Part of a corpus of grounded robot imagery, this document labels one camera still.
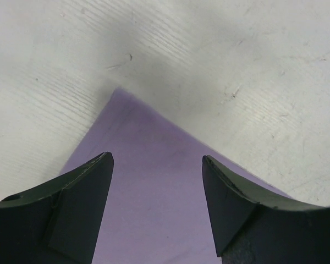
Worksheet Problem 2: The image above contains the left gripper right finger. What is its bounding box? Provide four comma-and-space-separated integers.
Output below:
202, 156, 330, 263

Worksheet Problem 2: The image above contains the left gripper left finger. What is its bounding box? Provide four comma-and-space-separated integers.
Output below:
0, 152, 114, 263

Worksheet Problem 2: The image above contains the purple t shirt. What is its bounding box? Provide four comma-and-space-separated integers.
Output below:
59, 87, 296, 264

